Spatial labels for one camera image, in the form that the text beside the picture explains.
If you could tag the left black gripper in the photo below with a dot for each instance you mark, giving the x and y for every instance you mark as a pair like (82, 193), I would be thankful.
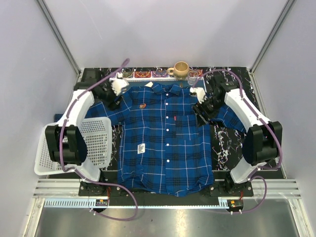
(111, 104)

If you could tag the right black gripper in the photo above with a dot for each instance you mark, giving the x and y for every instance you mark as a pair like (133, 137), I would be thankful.
(199, 108)

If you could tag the blue plaid shirt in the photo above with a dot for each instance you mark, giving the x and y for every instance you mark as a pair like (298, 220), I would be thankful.
(162, 149)

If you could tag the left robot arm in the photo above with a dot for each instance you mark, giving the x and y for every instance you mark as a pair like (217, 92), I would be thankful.
(64, 140)

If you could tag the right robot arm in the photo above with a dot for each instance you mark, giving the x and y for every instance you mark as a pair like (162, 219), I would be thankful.
(262, 142)

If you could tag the blue patterned placemat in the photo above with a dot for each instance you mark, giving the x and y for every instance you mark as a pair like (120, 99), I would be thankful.
(142, 76)

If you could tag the white plastic basket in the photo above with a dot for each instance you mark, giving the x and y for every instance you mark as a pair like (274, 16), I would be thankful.
(97, 134)

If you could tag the small clear glass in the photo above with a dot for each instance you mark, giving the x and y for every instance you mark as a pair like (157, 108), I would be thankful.
(192, 77)

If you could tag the white square plate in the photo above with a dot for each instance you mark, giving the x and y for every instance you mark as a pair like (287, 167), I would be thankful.
(150, 84)

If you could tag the tan ceramic mug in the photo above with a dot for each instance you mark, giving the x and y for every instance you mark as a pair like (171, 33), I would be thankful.
(179, 71)

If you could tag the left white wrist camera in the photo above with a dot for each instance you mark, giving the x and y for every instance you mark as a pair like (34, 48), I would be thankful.
(119, 84)

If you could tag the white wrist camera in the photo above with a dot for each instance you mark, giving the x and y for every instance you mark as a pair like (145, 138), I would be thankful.
(199, 93)
(119, 84)

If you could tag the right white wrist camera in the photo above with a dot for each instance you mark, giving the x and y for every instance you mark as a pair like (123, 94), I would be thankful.
(199, 93)

